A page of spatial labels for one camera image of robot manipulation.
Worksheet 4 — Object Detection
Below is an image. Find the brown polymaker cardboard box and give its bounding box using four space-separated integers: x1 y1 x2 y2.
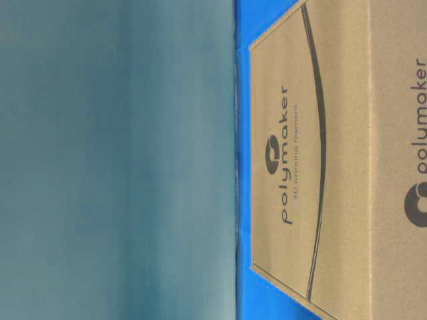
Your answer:
250 1 426 319

